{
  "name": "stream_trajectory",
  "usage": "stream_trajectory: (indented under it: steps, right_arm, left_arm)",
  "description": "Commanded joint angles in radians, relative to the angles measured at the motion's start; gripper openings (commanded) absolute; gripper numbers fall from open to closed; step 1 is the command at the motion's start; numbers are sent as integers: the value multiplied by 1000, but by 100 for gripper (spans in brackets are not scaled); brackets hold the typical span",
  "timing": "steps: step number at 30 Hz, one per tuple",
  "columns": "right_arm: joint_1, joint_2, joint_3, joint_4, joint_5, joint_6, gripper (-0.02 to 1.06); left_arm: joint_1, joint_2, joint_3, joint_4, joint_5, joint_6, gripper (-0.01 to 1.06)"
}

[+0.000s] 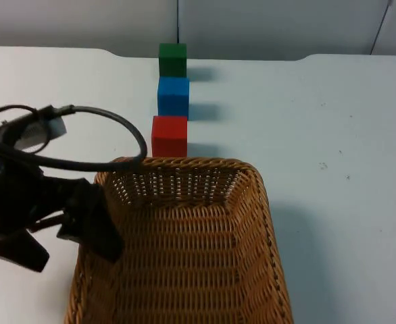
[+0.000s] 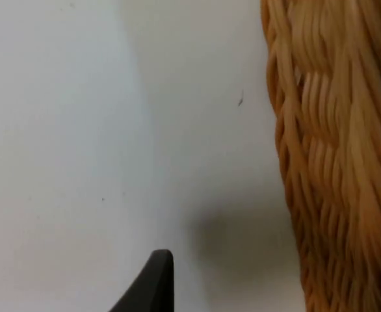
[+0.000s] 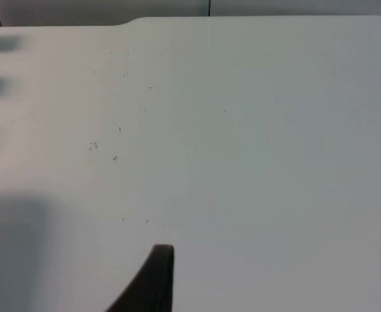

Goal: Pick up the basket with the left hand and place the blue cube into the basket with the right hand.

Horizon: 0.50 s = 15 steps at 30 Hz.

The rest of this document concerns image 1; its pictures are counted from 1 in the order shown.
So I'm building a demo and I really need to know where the green cube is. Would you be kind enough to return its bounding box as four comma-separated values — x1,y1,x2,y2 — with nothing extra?
158,43,188,78

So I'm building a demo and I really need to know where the thin black cable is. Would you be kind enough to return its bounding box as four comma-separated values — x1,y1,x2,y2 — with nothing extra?
0,105,50,155

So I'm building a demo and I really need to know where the thick black cable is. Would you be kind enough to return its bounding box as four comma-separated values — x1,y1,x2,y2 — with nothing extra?
0,105,149,173

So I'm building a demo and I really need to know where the blue cube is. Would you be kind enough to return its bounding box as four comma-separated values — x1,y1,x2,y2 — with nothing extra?
157,76,191,121

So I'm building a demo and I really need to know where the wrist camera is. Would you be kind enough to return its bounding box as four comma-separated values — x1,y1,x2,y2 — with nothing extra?
0,105,68,153

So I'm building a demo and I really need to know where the pale brown wicker basket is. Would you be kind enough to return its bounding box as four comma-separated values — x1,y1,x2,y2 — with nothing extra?
64,156,295,324

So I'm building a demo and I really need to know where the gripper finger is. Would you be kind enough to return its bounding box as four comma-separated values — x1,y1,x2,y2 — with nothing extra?
56,178,124,263
0,228,51,273

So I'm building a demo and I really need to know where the red cube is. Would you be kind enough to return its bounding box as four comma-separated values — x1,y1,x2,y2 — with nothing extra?
151,115,189,159

